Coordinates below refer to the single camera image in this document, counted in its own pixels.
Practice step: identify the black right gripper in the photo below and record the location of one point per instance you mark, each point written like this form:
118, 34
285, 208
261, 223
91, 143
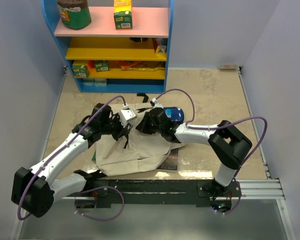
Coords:
142, 127

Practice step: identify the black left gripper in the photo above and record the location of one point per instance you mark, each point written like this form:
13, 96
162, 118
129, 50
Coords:
122, 131

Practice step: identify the blue dinosaur pencil case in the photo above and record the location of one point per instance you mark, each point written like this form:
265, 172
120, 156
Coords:
175, 114

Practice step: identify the cream canvas backpack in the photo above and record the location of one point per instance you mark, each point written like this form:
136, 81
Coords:
140, 153

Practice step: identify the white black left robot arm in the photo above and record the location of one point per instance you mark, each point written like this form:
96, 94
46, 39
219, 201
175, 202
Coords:
36, 189

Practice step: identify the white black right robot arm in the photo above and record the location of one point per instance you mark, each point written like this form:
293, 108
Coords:
229, 144

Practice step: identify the light blue tissue pack right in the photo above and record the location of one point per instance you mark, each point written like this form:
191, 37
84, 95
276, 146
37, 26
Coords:
100, 82

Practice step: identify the orange snack bag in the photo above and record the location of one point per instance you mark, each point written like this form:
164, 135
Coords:
142, 66

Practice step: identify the green colourful book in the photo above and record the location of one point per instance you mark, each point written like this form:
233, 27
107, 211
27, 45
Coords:
94, 158

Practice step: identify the dark tale of two cities book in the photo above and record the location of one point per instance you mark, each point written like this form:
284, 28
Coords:
170, 164

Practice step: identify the green orange box right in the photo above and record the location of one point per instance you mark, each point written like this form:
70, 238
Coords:
101, 65

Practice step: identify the green orange box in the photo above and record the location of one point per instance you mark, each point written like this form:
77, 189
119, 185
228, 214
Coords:
101, 65
81, 71

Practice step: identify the green orange box left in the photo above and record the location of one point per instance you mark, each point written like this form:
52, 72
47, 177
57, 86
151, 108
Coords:
81, 71

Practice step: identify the blue yellow pink shelf unit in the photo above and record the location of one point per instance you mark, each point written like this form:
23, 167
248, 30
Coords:
101, 41

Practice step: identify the small carton on shelf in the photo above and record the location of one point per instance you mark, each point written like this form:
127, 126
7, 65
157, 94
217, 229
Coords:
160, 45

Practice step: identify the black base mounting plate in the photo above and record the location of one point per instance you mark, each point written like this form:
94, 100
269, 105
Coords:
200, 193

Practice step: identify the yellow green sponge box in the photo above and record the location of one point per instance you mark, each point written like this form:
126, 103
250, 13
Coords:
123, 15

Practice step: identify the brown green canister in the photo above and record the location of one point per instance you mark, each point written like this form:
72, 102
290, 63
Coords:
74, 14

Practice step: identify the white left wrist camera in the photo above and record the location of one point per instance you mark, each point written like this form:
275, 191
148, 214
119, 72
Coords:
126, 116

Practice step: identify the white label on wall base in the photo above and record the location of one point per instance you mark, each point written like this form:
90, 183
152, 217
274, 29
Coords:
228, 67

